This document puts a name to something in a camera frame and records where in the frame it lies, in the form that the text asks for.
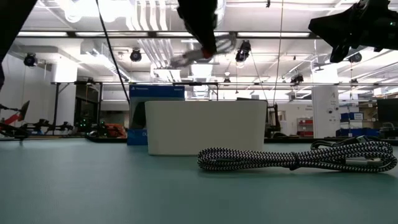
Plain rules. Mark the red drawer shelf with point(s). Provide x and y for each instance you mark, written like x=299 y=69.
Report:
x=305 y=127

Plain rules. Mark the black metal rack frame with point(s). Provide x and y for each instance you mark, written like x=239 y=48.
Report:
x=87 y=105

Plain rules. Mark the orange background machine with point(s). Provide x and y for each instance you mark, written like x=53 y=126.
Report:
x=115 y=130

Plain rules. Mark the black background monitor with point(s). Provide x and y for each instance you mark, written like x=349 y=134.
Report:
x=388 y=110

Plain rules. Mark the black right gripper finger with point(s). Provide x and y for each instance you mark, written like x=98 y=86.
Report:
x=339 y=52
x=337 y=26

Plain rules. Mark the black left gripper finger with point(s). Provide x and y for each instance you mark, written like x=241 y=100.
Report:
x=206 y=35

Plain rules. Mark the white building pillar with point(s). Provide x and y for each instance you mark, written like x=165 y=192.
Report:
x=326 y=112

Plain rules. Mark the white plastic bin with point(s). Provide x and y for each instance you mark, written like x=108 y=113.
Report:
x=205 y=127

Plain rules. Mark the blue cardboard box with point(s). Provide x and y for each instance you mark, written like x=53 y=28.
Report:
x=155 y=91

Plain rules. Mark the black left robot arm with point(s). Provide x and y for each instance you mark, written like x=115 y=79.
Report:
x=9 y=18

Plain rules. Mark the black ceiling spotlight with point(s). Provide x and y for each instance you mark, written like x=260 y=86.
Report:
x=243 y=51
x=136 y=55
x=297 y=79
x=30 y=59
x=355 y=57

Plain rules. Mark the blue storage bins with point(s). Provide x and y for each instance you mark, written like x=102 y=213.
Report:
x=357 y=132

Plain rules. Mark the red and black background robot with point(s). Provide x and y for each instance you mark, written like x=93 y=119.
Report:
x=14 y=119

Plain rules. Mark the grey cylindrical connector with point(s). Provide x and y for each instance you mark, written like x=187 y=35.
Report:
x=280 y=158

